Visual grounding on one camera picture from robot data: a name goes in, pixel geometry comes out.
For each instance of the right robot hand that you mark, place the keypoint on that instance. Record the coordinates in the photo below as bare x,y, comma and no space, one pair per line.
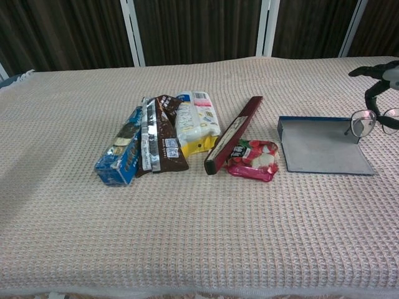
389,74

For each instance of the thin-framed eyeglasses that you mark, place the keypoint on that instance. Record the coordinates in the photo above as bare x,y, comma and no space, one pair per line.
363,123

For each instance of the red candy bag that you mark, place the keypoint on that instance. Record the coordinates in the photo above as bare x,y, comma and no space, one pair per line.
258,160

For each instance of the long dark red box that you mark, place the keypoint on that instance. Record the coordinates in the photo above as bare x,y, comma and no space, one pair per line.
232,134

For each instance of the white and yellow snack bag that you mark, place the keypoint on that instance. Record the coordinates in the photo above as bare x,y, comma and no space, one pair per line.
194,124

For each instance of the brown snack bag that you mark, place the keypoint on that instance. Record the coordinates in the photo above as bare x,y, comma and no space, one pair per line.
165,134

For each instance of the beige waffle-weave blanket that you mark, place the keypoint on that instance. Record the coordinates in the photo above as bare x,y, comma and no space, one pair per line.
199,233

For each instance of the blue cookie package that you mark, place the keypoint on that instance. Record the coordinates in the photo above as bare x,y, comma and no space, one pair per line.
120,159

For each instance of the teal table pad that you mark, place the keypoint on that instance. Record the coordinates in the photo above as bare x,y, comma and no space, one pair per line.
7,83

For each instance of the white frame post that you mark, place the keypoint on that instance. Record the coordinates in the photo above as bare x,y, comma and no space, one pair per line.
268,28
132,31
2,72
353,28

